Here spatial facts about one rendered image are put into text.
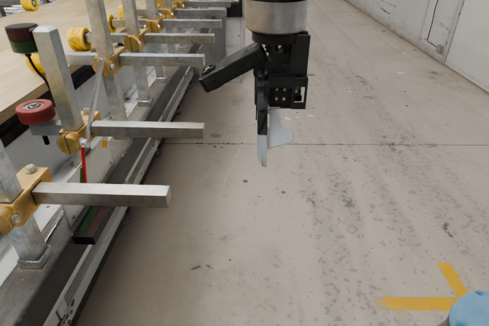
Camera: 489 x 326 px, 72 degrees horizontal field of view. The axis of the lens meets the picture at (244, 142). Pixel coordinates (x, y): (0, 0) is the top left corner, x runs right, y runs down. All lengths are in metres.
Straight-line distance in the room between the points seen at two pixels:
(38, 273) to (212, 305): 0.85
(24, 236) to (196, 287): 0.93
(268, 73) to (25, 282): 0.60
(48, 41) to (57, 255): 0.44
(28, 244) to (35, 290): 0.09
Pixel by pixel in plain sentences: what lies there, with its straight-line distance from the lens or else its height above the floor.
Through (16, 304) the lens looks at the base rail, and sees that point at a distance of 0.78.
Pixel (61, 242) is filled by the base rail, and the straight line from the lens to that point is 0.85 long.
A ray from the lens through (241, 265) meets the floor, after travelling 1.62.
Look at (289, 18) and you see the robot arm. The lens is 0.50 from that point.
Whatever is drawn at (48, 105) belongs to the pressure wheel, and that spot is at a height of 0.91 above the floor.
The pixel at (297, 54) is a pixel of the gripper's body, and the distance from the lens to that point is 0.53.
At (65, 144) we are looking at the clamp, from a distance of 0.89.
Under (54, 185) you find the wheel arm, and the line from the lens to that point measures 0.74.
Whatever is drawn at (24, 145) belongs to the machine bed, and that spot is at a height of 0.77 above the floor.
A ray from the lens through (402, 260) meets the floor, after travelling 1.79.
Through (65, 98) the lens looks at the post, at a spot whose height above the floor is 0.95.
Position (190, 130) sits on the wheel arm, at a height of 0.85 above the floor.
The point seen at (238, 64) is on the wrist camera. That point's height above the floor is 1.09.
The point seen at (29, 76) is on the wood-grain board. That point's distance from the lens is 1.22.
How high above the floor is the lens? 1.26
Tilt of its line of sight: 31 degrees down
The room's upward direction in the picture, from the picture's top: straight up
